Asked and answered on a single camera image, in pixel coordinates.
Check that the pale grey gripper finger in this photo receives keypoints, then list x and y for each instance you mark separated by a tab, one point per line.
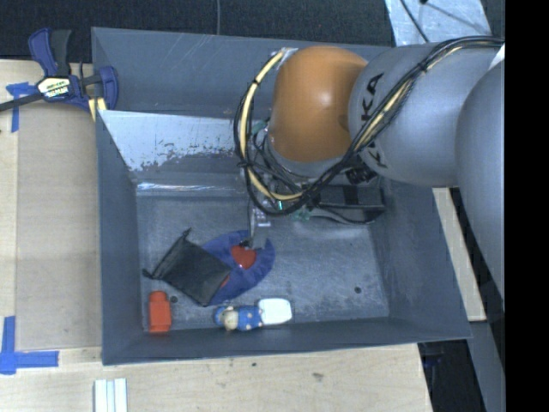
260	234

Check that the red ball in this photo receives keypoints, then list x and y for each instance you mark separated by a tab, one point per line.
243	256

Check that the blue round cloth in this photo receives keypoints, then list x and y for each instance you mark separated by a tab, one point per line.
257	273

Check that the grey metal bin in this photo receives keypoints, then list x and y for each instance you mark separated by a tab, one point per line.
326	264

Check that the black mesh pouch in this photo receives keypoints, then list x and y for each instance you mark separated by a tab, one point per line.
193	268

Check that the blue and white toy figure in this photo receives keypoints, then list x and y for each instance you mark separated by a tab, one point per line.
253	316

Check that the red toy block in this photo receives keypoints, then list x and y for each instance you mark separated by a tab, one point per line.
159	313

